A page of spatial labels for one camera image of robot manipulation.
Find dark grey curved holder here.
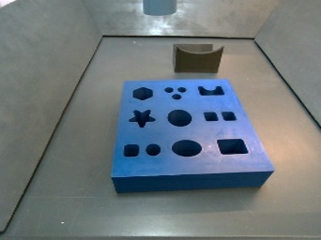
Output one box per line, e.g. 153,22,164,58
172,44,224,73

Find blue shape sorter block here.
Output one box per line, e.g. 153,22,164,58
111,80,274,193

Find light blue oval peg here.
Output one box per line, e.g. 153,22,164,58
143,0,176,16

